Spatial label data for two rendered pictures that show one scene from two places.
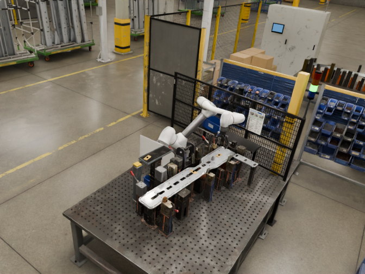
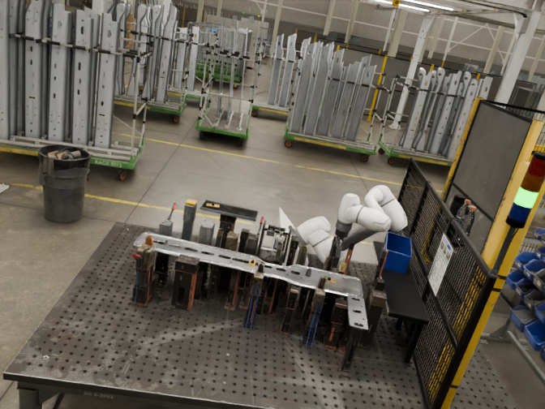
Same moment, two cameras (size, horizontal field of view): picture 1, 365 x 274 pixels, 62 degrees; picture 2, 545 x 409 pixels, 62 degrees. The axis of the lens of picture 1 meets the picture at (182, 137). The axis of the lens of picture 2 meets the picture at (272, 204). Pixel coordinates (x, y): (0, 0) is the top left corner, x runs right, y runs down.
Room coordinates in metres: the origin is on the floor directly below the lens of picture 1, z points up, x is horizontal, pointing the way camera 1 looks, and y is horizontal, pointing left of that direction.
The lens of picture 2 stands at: (1.24, -2.10, 2.35)
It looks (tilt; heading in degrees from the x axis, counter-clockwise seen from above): 22 degrees down; 54
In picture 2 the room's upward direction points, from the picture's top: 12 degrees clockwise
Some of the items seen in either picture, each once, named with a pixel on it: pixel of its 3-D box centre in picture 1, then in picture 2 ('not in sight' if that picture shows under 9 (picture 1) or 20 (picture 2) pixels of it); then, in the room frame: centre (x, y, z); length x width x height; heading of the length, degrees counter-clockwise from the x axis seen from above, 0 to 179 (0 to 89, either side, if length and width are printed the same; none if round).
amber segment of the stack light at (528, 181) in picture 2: (315, 81); (532, 182); (3.02, -1.29, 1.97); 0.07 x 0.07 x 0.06
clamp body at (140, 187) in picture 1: (140, 198); (164, 247); (2.25, 0.34, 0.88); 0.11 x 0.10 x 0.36; 52
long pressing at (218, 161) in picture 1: (193, 173); (248, 263); (2.59, -0.15, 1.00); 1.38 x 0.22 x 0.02; 142
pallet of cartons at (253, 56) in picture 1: (251, 74); not in sight; (7.63, -1.61, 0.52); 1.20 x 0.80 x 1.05; 145
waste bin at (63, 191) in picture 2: not in sight; (64, 184); (2.06, 2.69, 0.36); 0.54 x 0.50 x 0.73; 58
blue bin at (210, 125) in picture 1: (214, 124); (396, 251); (3.56, -0.41, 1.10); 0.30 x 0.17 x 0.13; 42
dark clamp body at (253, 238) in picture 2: (176, 173); (249, 262); (2.71, 0.02, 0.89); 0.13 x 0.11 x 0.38; 52
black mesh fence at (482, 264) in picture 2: (222, 144); (402, 303); (3.60, -0.55, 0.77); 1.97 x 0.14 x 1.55; 52
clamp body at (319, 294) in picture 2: (229, 174); (313, 316); (2.80, -0.57, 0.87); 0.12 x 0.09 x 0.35; 52
